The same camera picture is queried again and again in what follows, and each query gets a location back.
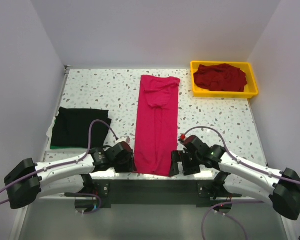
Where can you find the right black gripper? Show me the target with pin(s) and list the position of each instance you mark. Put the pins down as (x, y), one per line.
(181, 162)

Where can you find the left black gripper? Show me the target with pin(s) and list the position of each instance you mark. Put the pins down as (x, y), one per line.
(126, 162)

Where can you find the pink t shirt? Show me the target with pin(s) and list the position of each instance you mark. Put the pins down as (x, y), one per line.
(156, 124)

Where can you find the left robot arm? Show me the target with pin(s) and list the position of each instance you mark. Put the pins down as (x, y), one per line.
(29, 181)

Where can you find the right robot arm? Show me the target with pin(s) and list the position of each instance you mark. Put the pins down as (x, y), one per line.
(238, 176)

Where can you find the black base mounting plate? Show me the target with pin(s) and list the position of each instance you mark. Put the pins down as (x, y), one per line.
(200, 193)

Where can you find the folded black t shirt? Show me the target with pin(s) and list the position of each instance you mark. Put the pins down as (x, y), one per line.
(81, 119)

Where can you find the white folded t shirt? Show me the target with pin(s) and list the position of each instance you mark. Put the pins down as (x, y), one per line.
(49, 132)

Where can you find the yellow plastic bin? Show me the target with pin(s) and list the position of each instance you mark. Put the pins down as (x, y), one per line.
(250, 90)

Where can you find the dark red t shirt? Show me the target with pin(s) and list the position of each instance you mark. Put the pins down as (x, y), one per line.
(220, 78)

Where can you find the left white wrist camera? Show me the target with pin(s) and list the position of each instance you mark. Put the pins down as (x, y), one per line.
(125, 139)

